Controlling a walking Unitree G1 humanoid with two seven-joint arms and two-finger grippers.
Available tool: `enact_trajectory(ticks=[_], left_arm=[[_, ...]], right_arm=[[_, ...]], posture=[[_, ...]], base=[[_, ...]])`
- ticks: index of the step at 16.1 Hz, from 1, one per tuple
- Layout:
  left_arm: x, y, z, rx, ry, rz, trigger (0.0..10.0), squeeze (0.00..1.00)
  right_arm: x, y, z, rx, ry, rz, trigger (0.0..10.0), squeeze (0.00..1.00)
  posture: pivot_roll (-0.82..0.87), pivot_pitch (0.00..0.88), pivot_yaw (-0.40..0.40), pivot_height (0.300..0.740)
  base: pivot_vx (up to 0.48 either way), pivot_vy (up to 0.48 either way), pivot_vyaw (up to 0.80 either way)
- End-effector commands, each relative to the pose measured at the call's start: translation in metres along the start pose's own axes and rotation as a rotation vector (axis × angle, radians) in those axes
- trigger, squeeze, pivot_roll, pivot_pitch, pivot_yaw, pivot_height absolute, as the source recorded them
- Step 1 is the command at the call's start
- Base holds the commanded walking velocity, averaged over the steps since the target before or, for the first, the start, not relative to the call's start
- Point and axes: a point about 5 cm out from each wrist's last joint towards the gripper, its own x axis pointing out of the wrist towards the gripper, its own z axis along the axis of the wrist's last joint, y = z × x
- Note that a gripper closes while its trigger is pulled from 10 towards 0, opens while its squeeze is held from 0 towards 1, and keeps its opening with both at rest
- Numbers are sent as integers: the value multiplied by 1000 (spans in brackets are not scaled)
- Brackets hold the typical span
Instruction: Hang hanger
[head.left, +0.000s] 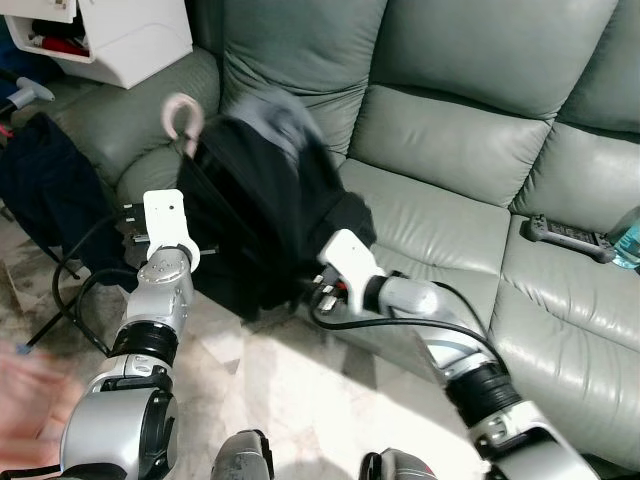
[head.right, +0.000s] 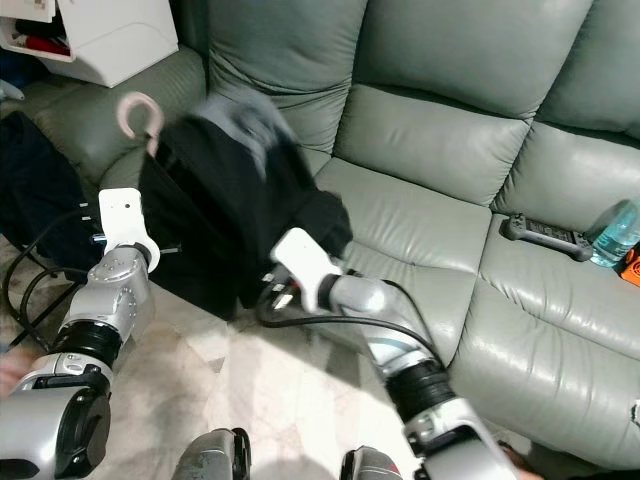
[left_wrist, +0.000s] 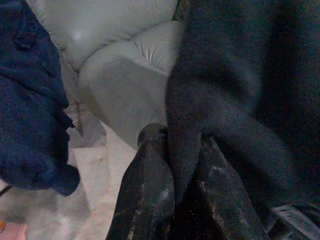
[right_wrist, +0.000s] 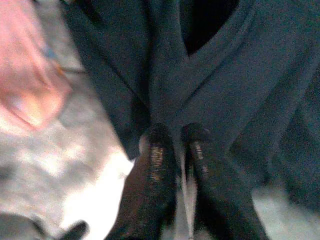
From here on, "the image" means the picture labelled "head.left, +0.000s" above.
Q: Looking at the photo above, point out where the black garment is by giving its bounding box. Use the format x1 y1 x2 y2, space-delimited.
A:
174 86 380 324

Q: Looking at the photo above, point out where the pink plastic hanger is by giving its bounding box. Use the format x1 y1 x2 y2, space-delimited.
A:
162 91 207 158

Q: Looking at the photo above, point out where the pink garment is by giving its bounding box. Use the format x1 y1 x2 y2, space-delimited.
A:
0 343 89 473

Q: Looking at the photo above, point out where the grey robot left leg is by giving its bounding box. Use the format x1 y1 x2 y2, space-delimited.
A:
212 429 274 480

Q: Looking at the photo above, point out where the grey robot leg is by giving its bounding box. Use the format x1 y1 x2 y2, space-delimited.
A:
212 429 274 480
361 449 443 480

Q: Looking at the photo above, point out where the grey robot right leg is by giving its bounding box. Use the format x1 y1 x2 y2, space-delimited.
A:
361 449 443 480

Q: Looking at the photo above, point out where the grey green leather sofa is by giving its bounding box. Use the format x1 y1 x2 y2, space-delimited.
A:
48 0 640 473

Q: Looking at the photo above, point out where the black remote controller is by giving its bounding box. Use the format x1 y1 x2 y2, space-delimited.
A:
521 212 614 264

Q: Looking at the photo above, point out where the clear water bottle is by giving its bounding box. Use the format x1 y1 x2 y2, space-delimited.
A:
609 214 640 272

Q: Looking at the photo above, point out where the dark navy garment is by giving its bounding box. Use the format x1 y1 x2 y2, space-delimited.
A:
0 111 128 293

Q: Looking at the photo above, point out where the white cabinet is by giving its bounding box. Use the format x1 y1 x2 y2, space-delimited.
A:
0 0 194 91

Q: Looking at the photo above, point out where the grey hair dryer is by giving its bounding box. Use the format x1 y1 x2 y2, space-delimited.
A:
0 80 54 114

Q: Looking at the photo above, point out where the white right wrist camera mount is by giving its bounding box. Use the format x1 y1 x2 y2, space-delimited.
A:
319 229 382 294

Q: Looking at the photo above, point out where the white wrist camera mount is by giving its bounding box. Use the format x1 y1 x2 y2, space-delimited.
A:
142 187 202 274
319 229 382 294

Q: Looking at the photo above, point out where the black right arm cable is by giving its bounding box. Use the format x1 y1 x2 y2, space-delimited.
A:
308 296 506 369

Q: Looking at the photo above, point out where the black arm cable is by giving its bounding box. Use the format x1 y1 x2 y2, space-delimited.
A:
48 212 143 359
308 296 506 369

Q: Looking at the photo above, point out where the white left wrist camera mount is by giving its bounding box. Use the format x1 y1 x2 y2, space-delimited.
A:
142 187 202 274

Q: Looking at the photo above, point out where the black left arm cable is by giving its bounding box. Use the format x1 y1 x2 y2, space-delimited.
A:
48 212 143 359

